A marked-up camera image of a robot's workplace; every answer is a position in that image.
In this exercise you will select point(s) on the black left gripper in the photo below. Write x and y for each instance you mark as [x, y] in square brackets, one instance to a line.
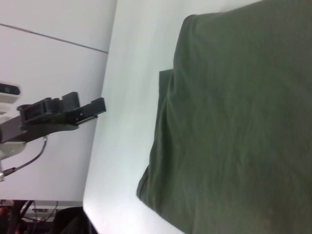
[36, 129]

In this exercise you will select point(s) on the dark green FREE t-shirt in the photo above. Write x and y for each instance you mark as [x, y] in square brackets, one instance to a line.
[231, 122]

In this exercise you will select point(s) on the black background chair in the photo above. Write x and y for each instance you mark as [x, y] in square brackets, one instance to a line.
[75, 221]

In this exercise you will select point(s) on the black equipment stand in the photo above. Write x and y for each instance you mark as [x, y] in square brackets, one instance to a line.
[26, 214]

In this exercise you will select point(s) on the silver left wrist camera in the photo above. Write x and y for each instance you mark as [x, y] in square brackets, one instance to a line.
[8, 93]

